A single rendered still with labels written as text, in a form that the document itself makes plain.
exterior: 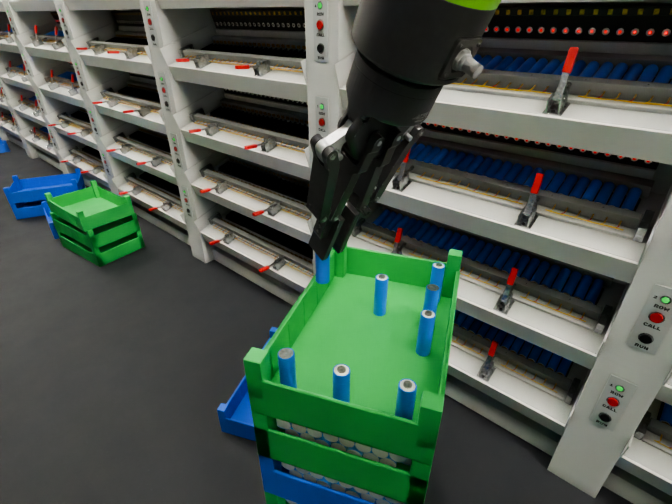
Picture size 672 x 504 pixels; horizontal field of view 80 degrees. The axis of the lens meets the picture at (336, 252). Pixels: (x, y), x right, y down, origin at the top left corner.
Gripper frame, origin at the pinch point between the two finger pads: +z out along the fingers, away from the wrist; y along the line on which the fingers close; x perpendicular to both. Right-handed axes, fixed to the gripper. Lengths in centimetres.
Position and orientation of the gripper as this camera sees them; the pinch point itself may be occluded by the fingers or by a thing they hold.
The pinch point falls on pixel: (333, 229)
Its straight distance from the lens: 46.9
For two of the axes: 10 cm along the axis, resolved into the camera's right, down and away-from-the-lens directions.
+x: -6.0, -7.1, 3.7
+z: -2.8, 6.2, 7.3
